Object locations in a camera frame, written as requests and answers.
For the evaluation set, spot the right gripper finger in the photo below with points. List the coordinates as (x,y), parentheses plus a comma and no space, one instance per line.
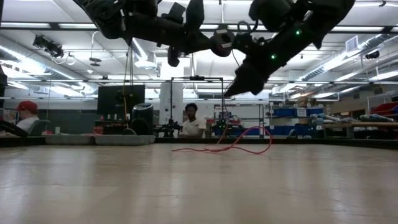
(252,79)

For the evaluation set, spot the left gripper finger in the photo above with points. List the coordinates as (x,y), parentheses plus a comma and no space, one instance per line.
(202,43)

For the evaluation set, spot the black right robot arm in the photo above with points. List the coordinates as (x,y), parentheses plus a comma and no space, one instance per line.
(326,12)

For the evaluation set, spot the blue storage bin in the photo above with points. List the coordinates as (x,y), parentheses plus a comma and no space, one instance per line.
(286,112)
(298,130)

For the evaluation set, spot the person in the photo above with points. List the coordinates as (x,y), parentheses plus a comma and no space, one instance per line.
(194,127)
(28,123)

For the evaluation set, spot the white ceiling vent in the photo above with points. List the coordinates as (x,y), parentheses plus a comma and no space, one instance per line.
(352,44)

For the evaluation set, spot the black monitor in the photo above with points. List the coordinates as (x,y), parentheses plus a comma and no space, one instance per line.
(109,99)

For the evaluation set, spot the black ceiling spotlight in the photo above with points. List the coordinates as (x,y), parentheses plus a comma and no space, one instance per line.
(372,55)

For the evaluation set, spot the black overhead light bar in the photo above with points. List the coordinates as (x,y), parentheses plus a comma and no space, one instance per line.
(387,29)

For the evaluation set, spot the grey tool kit case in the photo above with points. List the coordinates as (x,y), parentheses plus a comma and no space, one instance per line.
(124,140)

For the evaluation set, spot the wooden work table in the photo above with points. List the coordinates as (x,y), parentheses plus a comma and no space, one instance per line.
(373,124)

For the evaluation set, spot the red storage bin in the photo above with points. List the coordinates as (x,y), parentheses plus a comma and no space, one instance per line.
(385,109)

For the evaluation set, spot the grey office chair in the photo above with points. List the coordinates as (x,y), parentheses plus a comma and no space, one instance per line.
(38,127)

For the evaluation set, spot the black rig frame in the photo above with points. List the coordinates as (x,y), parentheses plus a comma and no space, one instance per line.
(197,77)

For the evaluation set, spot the black aluminium table frame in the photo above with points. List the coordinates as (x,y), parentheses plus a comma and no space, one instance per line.
(342,142)

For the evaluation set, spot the black ceiling camera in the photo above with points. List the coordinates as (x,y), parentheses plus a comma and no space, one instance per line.
(46,45)

